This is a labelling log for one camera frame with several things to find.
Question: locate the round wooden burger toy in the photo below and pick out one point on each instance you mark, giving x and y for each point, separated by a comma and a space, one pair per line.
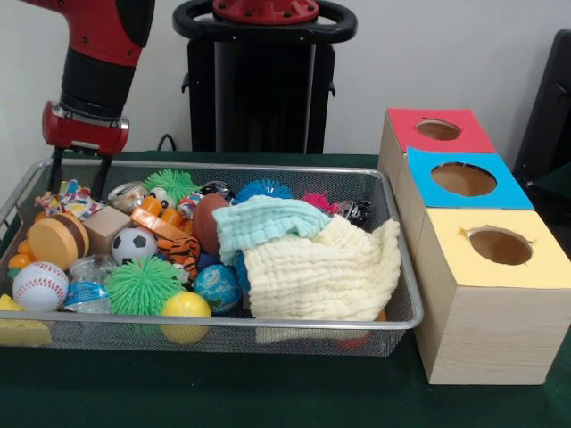
53, 241

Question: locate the green spiky rubber ball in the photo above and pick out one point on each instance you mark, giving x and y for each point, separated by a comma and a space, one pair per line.
143, 285

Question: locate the white baseball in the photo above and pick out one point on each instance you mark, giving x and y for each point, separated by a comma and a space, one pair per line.
40, 285

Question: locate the black chair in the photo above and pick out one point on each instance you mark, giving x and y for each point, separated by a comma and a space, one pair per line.
548, 111

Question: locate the wooden box with three holes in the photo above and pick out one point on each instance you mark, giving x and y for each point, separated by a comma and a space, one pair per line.
490, 334

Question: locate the green cloth side table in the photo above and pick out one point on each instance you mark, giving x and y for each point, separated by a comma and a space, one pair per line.
560, 176

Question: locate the yellow ball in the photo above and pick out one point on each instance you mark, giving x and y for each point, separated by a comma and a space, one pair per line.
185, 305

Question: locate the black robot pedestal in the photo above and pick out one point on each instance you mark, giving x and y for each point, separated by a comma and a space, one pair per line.
263, 98

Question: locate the blue globe ball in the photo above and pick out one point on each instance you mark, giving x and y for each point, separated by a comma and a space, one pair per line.
216, 287

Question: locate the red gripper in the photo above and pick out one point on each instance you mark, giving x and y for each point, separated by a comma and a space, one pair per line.
85, 131

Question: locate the silver mesh bin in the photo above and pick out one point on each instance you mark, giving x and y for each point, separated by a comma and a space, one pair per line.
111, 339

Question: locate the small soccer ball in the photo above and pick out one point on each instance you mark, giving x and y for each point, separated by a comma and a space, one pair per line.
134, 245

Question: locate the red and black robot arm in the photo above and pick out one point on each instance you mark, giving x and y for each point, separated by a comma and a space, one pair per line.
98, 76

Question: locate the dark green table cloth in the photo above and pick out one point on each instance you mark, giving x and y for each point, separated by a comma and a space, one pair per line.
223, 392

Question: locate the plain wooden cube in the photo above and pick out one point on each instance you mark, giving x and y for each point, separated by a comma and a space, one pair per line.
105, 225

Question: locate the cream waffle cloth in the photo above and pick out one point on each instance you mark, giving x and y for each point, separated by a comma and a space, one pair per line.
321, 276

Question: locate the light blue waffle cloth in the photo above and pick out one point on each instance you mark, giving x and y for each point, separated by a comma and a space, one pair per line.
263, 218

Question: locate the colourful patterned cloth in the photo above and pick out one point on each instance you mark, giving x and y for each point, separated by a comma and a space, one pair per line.
76, 203

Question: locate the brown toy football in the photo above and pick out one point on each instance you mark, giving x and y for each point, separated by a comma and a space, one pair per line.
205, 223

